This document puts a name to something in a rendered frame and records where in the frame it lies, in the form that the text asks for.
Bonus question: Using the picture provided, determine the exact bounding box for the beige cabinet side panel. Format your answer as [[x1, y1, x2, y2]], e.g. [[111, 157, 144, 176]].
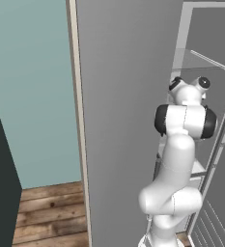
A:
[[66, 0, 94, 247]]

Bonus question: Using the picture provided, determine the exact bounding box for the grey fridge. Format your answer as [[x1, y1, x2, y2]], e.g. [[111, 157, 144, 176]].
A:
[[74, 0, 225, 247]]

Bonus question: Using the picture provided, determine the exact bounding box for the dark cabinet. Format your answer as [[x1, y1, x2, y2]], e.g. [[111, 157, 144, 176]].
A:
[[0, 81, 23, 247]]

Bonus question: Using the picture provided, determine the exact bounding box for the glass fridge shelf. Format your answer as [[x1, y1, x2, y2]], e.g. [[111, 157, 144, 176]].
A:
[[171, 47, 225, 71]]

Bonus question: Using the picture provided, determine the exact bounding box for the grey fridge door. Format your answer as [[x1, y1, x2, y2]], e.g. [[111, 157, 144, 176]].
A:
[[186, 95, 225, 247]]

